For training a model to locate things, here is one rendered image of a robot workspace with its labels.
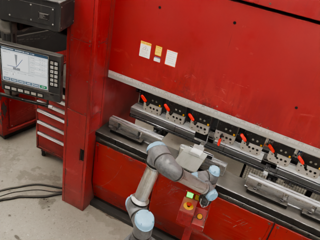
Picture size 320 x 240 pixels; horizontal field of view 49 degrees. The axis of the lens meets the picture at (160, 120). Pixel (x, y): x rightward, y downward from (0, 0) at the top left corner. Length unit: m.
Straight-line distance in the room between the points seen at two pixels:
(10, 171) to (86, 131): 1.28
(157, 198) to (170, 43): 1.30
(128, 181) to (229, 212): 0.89
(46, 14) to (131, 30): 0.59
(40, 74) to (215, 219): 1.71
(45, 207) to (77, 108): 1.11
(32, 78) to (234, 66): 1.40
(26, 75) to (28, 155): 1.65
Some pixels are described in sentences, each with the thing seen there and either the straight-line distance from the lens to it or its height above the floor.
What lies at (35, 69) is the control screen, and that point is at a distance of 2.58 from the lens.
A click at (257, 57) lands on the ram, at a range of 2.31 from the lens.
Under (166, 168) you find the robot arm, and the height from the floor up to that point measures 1.37.
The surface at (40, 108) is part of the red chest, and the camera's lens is 3.73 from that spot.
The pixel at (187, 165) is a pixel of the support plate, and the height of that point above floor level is 1.00.
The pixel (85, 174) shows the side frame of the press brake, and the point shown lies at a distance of 3.17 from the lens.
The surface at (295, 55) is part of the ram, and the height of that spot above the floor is 1.94.
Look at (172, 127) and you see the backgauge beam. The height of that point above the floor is 0.95.
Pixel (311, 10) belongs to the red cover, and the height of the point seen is 2.21.
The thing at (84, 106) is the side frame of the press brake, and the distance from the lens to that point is 2.81.
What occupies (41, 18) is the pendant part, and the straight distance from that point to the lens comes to 2.45.
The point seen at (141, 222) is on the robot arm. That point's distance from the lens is 2.10.
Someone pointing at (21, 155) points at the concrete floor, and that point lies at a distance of 4.15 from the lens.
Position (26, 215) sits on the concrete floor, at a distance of 3.49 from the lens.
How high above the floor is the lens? 2.55
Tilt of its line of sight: 31 degrees down
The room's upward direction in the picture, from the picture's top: 11 degrees clockwise
